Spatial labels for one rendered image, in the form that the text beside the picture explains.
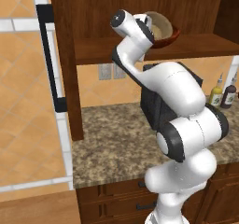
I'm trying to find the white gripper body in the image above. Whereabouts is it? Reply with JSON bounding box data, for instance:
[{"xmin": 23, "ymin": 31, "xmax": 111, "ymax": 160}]
[{"xmin": 134, "ymin": 13, "xmax": 153, "ymax": 29}]

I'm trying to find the grey wall outlet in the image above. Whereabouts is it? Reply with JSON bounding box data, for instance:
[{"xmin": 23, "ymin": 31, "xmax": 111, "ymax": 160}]
[
  {"xmin": 98, "ymin": 63, "xmax": 113, "ymax": 81},
  {"xmin": 113, "ymin": 63, "xmax": 127, "ymax": 80}
]

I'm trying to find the yellow squeeze bottle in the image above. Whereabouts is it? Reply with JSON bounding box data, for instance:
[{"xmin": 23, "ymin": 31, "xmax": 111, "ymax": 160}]
[{"xmin": 208, "ymin": 73, "xmax": 224, "ymax": 108}]

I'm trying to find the deep wooden drawer front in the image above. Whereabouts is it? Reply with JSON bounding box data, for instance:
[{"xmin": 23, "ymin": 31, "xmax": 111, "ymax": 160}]
[{"xmin": 100, "ymin": 192, "xmax": 161, "ymax": 219}]

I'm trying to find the wooden base cupboard door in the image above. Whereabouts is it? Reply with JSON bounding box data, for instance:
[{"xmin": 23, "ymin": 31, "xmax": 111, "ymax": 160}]
[{"xmin": 195, "ymin": 171, "xmax": 239, "ymax": 224}]

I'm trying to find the black cabinet door handle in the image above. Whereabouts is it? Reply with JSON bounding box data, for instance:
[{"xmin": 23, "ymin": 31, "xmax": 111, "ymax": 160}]
[{"xmin": 35, "ymin": 4, "xmax": 68, "ymax": 113}]

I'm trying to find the open wooden wall cabinet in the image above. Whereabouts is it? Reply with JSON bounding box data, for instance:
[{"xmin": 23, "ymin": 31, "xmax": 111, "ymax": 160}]
[{"xmin": 48, "ymin": 0, "xmax": 239, "ymax": 142}]

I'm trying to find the large red-brown bowl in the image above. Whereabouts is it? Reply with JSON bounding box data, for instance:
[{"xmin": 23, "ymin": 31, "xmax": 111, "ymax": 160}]
[{"xmin": 150, "ymin": 26, "xmax": 181, "ymax": 49}]

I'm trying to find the black toaster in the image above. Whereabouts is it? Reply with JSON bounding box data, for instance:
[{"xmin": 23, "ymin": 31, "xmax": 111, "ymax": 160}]
[{"xmin": 139, "ymin": 62, "xmax": 204, "ymax": 133}]

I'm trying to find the shallow wooden drawer front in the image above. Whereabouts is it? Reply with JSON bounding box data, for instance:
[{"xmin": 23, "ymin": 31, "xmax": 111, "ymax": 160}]
[{"xmin": 100, "ymin": 177, "xmax": 148, "ymax": 198}]

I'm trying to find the dark brown sauce bottle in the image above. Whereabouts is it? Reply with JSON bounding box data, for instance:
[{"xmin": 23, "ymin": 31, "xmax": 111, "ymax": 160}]
[{"xmin": 220, "ymin": 71, "xmax": 238, "ymax": 110}]

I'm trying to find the long black drawer handle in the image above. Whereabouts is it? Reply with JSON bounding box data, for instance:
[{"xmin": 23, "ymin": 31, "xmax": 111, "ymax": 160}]
[{"xmin": 135, "ymin": 201, "xmax": 158, "ymax": 211}]

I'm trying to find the small beige bowl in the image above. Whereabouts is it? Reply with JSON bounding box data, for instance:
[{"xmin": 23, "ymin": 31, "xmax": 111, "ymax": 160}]
[{"xmin": 145, "ymin": 11, "xmax": 174, "ymax": 43}]

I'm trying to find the white framed glass cabinet door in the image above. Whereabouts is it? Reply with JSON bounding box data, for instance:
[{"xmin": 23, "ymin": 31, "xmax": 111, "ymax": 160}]
[{"xmin": 0, "ymin": 0, "xmax": 75, "ymax": 194}]

